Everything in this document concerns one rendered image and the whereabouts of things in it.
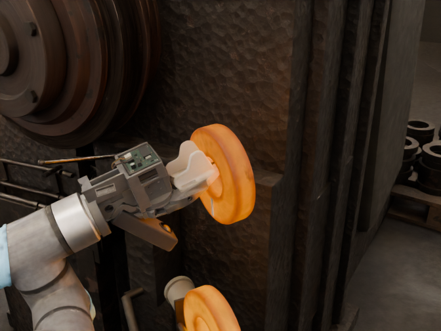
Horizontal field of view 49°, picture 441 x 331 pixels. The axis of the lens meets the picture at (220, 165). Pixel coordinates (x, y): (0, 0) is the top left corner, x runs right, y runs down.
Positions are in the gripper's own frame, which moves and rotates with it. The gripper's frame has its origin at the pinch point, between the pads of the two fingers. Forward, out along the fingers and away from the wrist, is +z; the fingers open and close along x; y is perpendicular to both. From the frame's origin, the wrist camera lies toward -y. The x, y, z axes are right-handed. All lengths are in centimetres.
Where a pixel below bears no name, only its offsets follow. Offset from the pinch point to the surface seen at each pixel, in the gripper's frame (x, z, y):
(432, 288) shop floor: 38, 81, -127
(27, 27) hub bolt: 26.8, -16.9, 22.4
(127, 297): 17.5, -22.6, -32.5
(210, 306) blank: -8.8, -10.5, -16.6
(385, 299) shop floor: 41, 60, -121
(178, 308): 0.4, -14.6, -23.8
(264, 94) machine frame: 14.3, 15.9, -0.1
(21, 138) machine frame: 64, -30, -11
